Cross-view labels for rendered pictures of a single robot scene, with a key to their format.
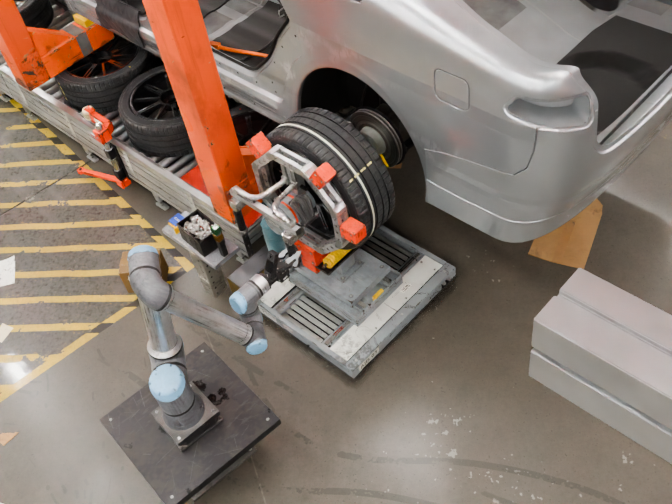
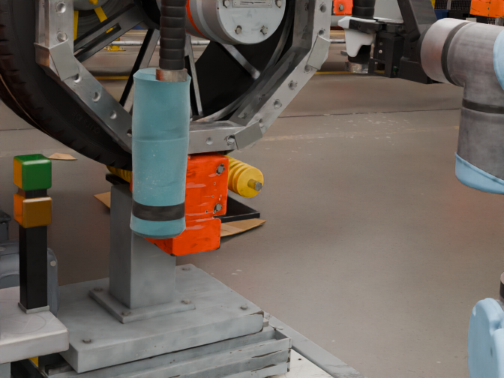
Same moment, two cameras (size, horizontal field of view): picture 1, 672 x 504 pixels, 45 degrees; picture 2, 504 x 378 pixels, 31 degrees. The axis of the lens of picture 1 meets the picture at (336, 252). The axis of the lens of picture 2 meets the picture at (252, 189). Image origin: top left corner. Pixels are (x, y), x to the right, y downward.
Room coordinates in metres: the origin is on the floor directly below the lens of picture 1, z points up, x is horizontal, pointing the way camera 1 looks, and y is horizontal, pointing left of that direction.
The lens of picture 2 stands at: (2.41, 1.66, 0.96)
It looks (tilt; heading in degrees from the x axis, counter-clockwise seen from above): 16 degrees down; 275
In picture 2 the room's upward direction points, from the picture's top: 3 degrees clockwise
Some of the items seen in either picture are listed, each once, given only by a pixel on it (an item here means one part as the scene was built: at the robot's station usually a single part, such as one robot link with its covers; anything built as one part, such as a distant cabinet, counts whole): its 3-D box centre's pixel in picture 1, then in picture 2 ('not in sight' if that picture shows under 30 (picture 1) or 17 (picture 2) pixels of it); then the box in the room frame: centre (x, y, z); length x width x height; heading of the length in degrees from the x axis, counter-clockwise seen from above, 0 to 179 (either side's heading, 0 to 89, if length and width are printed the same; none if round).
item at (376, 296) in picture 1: (344, 277); (140, 343); (2.77, -0.02, 0.13); 0.50 x 0.36 x 0.10; 39
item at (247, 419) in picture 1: (196, 435); not in sight; (1.98, 0.80, 0.15); 0.60 x 0.60 x 0.30; 33
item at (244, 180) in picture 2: (343, 248); (216, 167); (2.63, -0.04, 0.51); 0.29 x 0.06 x 0.06; 129
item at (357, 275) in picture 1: (340, 254); (142, 256); (2.77, -0.02, 0.32); 0.40 x 0.30 x 0.28; 39
